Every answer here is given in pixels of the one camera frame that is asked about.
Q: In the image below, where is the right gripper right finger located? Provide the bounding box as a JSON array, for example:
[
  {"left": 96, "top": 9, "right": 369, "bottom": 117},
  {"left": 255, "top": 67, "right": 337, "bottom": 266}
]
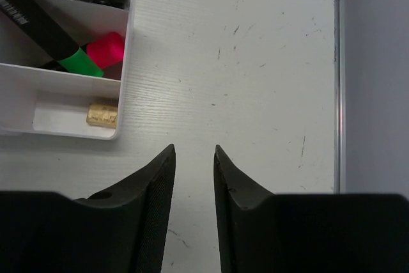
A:
[{"left": 213, "top": 146, "right": 408, "bottom": 272}]

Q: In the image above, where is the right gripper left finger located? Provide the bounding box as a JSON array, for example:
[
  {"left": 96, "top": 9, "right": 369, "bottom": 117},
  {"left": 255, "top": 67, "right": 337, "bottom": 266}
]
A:
[{"left": 1, "top": 145, "right": 176, "bottom": 272}]

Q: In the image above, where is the small beige eraser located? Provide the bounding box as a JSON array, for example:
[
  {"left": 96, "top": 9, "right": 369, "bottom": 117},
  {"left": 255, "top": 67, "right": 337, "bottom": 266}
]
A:
[{"left": 86, "top": 104, "right": 118, "bottom": 128}]

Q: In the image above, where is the black pink highlighter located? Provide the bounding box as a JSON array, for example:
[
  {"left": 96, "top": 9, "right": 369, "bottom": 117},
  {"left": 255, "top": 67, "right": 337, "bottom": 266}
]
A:
[{"left": 40, "top": 32, "right": 125, "bottom": 77}]

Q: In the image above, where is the black green highlighter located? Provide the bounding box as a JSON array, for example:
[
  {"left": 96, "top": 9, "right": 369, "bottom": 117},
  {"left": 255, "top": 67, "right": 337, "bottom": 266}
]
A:
[{"left": 1, "top": 0, "right": 104, "bottom": 77}]

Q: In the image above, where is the right white organizer tray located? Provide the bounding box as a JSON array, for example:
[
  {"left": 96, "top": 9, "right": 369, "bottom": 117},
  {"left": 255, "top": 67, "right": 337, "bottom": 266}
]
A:
[{"left": 1, "top": 0, "right": 134, "bottom": 140}]

